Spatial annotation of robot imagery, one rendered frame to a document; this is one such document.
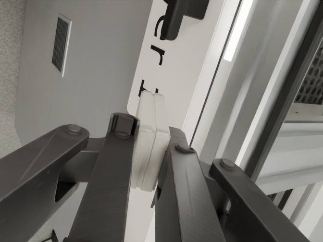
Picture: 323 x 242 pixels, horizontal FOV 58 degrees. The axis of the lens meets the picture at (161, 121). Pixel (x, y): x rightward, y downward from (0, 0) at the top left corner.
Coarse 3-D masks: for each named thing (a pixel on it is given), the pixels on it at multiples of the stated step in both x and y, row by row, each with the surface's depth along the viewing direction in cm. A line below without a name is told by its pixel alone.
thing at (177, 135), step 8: (176, 128) 16; (176, 136) 15; (184, 136) 15; (168, 144) 14; (160, 168) 13; (208, 168) 12; (160, 176) 13; (208, 176) 12; (160, 184) 12; (208, 184) 12; (216, 184) 11; (216, 192) 12; (216, 200) 12; (224, 200) 12; (216, 208) 12; (224, 208) 12
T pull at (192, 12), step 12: (180, 0) 24; (192, 0) 25; (204, 0) 25; (168, 12) 25; (180, 12) 24; (192, 12) 25; (204, 12) 26; (168, 24) 25; (180, 24) 25; (168, 36) 25
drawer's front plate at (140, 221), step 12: (132, 192) 36; (144, 192) 34; (132, 204) 36; (144, 204) 34; (132, 216) 36; (144, 216) 34; (132, 228) 36; (144, 228) 34; (132, 240) 36; (144, 240) 34
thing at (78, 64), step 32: (32, 0) 84; (64, 0) 62; (96, 0) 49; (128, 0) 41; (32, 32) 84; (64, 32) 61; (96, 32) 49; (128, 32) 41; (32, 64) 84; (64, 64) 61; (96, 64) 49; (128, 64) 40; (32, 96) 84; (64, 96) 62; (96, 96) 49; (128, 96) 40; (32, 128) 84; (96, 128) 49; (64, 224) 61
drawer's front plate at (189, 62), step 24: (216, 0) 25; (192, 24) 28; (216, 24) 25; (144, 48) 34; (168, 48) 30; (192, 48) 28; (216, 48) 26; (144, 72) 34; (168, 72) 30; (192, 72) 28; (168, 96) 30; (192, 96) 28; (168, 120) 30; (192, 120) 29
